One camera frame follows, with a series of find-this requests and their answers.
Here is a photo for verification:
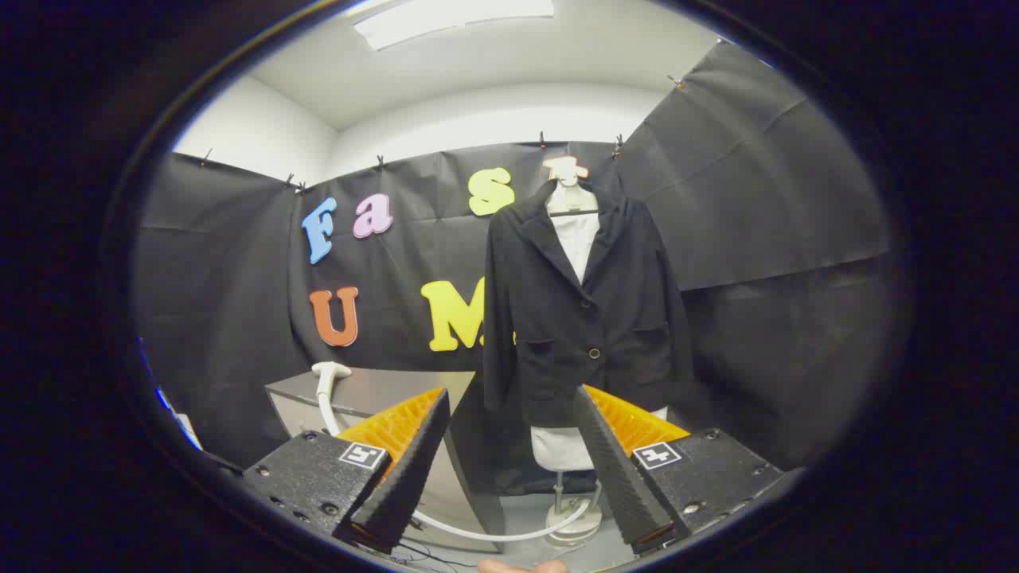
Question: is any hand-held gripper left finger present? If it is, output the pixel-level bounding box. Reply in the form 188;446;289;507
241;388;451;555

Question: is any white mannequin torso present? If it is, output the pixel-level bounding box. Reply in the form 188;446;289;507
531;177;670;472

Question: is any black jacket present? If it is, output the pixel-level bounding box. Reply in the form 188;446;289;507
482;179;695;429

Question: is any grey cabinet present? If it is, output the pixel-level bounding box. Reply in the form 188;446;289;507
265;366;507;554

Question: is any black cable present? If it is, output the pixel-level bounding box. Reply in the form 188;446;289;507
199;450;244;477

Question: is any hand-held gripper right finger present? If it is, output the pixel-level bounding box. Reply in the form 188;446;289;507
573;385;798;555

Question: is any ceiling light panel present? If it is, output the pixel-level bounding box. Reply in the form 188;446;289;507
354;0;556;52

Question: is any mannequin stand base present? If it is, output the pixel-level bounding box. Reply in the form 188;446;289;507
545;470;604;545

